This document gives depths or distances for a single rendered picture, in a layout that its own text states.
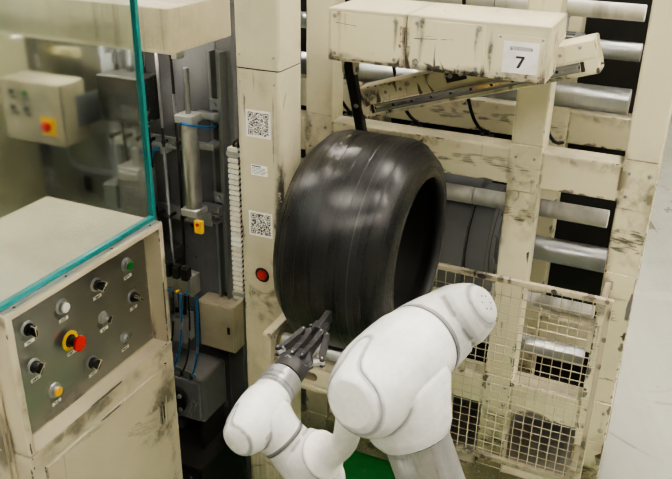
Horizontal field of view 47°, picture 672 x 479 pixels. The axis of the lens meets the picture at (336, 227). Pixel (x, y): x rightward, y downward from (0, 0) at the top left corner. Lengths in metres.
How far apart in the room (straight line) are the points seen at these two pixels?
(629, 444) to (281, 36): 2.29
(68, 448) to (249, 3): 1.17
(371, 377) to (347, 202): 0.86
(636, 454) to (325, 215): 2.01
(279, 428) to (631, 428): 2.22
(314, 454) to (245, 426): 0.15
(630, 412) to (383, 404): 2.70
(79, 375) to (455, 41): 1.28
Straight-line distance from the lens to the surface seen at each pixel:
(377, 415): 1.09
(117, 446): 2.23
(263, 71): 2.04
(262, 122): 2.08
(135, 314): 2.20
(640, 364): 4.06
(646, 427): 3.66
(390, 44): 2.16
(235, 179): 2.20
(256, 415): 1.64
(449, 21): 2.10
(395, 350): 1.11
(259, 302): 2.31
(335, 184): 1.91
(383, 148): 1.99
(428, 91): 2.30
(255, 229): 2.21
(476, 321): 1.22
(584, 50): 2.18
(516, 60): 2.07
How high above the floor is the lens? 2.12
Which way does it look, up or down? 24 degrees down
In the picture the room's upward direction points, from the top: 1 degrees clockwise
